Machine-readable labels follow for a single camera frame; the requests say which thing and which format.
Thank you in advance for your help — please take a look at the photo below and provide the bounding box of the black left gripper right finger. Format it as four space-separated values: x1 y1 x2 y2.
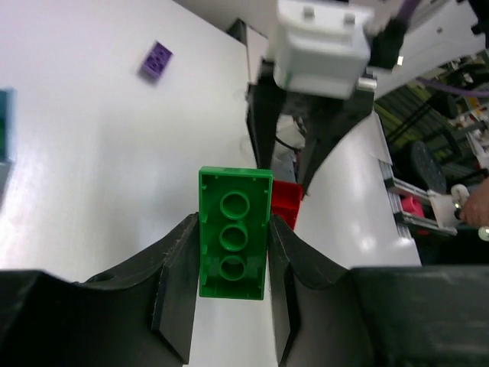
268 216 488 366

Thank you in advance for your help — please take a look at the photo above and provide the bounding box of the blue container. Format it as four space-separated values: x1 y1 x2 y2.
1 88 16 164

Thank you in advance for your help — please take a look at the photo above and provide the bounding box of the pink object in background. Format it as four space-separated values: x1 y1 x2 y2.
401 196 424 217

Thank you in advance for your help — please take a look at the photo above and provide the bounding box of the person hand in background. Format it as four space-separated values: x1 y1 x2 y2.
460 180 489 228

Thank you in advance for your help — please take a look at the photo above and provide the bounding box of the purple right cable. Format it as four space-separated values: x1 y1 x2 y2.
397 0 489 99

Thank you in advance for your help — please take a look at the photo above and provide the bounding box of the green lego plate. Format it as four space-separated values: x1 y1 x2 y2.
199 166 274 300

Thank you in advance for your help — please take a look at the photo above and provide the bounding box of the aluminium frame rail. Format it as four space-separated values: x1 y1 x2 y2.
379 161 459 238

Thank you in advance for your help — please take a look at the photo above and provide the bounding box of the red rounded lego brick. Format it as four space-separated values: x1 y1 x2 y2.
271 180 303 230

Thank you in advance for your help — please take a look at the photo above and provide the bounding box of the small purple lego brick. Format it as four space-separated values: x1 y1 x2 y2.
138 41 173 83

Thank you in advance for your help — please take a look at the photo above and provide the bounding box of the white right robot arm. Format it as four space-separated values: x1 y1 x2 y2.
246 1 488 188

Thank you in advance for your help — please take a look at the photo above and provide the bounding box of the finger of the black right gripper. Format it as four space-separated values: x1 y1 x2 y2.
246 83 287 169
297 90 373 193

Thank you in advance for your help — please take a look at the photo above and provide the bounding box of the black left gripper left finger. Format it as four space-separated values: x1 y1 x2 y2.
1 214 199 366

